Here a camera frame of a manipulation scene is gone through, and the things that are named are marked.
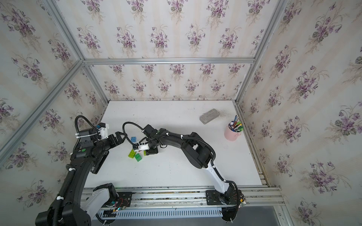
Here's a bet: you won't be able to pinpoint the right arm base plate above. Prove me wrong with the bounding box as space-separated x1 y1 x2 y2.
206 187 244 205

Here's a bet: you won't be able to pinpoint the pink pen cup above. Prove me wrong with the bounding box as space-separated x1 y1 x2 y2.
224 125 242 141

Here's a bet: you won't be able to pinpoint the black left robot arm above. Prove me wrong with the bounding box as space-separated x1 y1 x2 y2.
35 127 126 226

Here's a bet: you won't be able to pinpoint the black camera cable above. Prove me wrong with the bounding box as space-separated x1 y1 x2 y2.
122 121 146 146
74 115 98 136

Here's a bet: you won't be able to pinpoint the aluminium frame profiles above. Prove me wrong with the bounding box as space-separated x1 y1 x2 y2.
0 0 292 167

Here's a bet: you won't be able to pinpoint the grey eraser block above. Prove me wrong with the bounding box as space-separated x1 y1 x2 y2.
199 109 220 125

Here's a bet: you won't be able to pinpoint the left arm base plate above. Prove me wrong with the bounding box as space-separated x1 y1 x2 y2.
103 192 133 209

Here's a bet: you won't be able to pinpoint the black right camera cable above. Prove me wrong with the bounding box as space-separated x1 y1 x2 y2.
122 121 146 146

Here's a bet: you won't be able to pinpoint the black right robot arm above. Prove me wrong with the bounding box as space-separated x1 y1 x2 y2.
142 125 243 205

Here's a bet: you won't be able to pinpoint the colourful pens bundle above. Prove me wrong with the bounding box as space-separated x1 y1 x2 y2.
228 115 244 133

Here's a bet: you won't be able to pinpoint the black left camera cable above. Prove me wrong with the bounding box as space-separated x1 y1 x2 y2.
74 115 98 136

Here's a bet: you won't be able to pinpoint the aluminium mounting rail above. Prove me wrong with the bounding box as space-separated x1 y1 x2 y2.
49 185 286 211

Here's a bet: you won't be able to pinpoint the white slotted cable duct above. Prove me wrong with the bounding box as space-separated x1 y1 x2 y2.
98 208 223 220

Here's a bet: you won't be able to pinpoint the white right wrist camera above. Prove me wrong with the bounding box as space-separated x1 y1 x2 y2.
133 143 150 152

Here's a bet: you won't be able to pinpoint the green square lego brick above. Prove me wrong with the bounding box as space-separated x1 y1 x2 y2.
134 153 142 162

